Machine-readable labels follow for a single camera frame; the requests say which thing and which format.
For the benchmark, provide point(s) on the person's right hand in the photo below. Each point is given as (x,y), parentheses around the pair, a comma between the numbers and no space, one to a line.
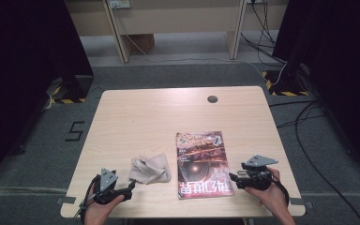
(272,198)

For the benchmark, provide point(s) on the grey tape piece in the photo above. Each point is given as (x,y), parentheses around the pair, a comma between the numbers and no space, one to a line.
(300,202)
(66,200)

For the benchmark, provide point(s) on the person's left hand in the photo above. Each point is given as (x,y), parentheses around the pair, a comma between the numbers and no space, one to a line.
(98,214)

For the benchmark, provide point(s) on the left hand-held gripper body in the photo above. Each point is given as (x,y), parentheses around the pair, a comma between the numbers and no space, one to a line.
(107,179)

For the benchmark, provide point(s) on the brown cardboard box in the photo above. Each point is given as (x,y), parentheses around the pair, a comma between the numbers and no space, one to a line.
(142,42)

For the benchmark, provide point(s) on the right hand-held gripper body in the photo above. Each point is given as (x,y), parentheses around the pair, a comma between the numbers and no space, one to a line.
(256,179)

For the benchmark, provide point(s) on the black curtain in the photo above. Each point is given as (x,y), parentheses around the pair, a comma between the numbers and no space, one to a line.
(340,62)
(22,78)

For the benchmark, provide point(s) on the stand base with hazard tape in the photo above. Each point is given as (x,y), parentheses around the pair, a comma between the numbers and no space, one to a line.
(72,90)
(286,86)

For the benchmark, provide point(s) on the red glossy magazine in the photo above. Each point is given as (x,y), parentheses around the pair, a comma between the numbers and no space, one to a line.
(204,165)

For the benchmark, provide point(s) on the beige cloth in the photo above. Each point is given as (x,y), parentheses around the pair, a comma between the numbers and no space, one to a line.
(150,170)

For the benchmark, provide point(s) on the white power outlet strip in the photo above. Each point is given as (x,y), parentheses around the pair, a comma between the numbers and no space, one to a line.
(119,3)

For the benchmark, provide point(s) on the beige wooden desk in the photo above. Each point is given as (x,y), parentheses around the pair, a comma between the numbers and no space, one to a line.
(175,18)

